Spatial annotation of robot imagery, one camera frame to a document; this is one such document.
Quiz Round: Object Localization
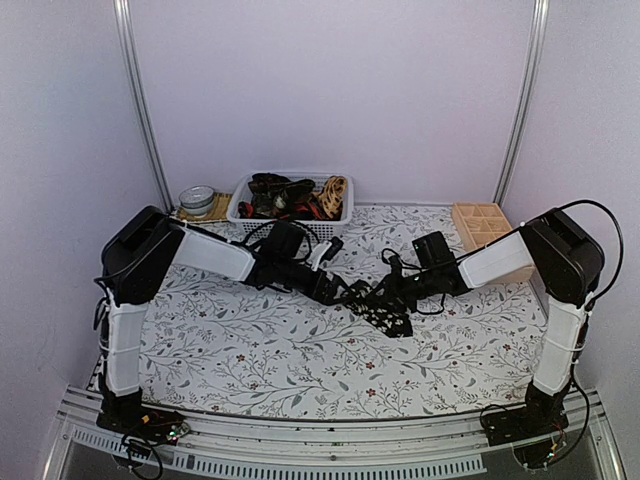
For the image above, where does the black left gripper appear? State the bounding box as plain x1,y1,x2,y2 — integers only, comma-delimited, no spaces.
276,257,357,306

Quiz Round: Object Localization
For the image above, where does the aluminium frame post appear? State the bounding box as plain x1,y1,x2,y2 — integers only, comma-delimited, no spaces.
113,0,174,213
493,0,550,206

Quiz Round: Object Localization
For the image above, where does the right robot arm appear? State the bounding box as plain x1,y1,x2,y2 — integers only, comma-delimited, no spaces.
364,206,608,445

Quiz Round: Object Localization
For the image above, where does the patterned ceramic bowl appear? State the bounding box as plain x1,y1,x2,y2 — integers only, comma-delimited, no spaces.
179,185,215,217

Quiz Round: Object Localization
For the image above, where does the left aluminium frame post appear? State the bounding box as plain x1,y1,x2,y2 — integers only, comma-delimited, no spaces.
113,0,174,213

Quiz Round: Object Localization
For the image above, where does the wooden divided box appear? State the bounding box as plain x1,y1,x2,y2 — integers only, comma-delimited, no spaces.
452,203,535,289

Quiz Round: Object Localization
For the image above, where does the yellow beetle print tie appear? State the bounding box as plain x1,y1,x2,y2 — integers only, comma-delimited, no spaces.
318,176,348,220

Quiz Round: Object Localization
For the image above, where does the front aluminium rail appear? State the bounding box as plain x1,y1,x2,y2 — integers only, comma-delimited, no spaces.
42,387,631,479

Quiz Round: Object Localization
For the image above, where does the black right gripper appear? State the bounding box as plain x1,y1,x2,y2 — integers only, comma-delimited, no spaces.
367,267,439,313

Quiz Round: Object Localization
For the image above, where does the dark floral brown tie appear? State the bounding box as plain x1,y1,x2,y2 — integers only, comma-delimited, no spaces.
246,173,316,208

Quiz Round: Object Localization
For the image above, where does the woven bamboo mat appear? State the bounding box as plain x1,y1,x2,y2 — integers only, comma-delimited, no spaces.
173,193,232,223

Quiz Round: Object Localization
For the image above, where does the white plastic basket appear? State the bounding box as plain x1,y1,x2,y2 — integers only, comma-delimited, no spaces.
227,172,354,240

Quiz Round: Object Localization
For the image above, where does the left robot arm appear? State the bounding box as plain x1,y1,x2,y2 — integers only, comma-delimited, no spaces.
94,206,355,437

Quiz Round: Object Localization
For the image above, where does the red navy striped tie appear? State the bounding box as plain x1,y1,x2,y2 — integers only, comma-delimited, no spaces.
237,198,327,221

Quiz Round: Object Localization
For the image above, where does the black white floral tie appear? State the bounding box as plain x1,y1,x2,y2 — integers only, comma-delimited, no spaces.
344,280,413,338

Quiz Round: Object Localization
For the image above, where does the right aluminium frame post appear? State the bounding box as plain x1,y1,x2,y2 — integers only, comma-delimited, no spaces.
493,0,550,206

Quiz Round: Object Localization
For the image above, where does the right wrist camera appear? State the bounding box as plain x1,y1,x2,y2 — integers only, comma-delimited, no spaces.
381,248,405,275

